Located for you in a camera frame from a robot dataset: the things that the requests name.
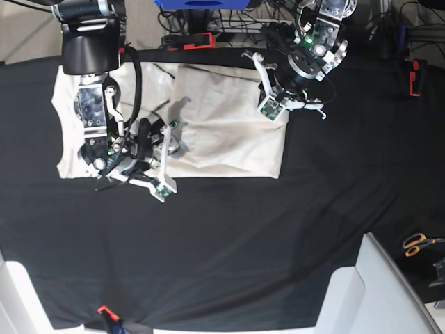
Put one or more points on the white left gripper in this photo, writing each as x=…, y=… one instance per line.
x=284, y=86

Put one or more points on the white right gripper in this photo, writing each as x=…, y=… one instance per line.
x=142, y=160

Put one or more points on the white T-shirt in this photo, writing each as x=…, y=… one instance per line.
x=221, y=133

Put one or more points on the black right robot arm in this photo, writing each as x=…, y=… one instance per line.
x=98, y=140

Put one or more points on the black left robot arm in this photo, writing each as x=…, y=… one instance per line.
x=315, y=51

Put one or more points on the white power strip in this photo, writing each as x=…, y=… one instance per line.
x=227, y=25

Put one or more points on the black table cloth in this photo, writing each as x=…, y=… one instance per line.
x=227, y=254

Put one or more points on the orange black clamp top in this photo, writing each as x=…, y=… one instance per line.
x=188, y=42

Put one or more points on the orange black clamp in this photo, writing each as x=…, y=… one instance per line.
x=188, y=42
x=417, y=77

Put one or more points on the orange clamp bottom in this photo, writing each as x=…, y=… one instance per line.
x=105, y=311

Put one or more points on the blue box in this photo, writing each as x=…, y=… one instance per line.
x=202, y=4

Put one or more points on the orange black clamp right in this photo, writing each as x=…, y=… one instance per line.
x=417, y=77

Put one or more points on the black device at right edge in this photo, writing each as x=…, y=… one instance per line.
x=439, y=269

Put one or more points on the white left table frame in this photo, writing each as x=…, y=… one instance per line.
x=21, y=309

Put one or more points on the white table frame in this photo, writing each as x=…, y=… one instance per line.
x=21, y=309
x=373, y=296

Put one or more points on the orange handled scissors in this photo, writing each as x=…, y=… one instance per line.
x=415, y=243

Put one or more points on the white right table frame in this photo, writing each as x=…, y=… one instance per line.
x=373, y=296

